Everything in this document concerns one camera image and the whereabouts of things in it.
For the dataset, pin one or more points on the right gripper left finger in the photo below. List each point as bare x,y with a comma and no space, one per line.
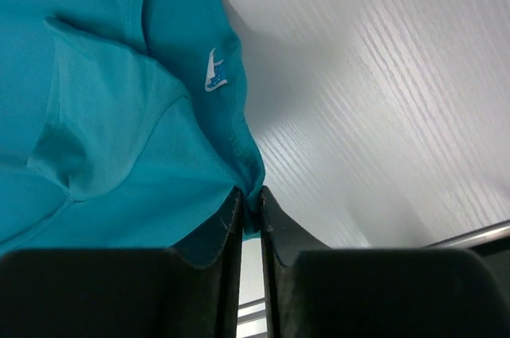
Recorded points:
207,274

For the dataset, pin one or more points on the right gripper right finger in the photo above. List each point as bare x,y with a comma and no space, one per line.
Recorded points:
282,241

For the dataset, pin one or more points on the teal t-shirt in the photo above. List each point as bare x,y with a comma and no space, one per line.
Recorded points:
122,122

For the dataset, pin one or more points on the aluminium frame rail front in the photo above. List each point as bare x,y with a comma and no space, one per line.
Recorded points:
251,314

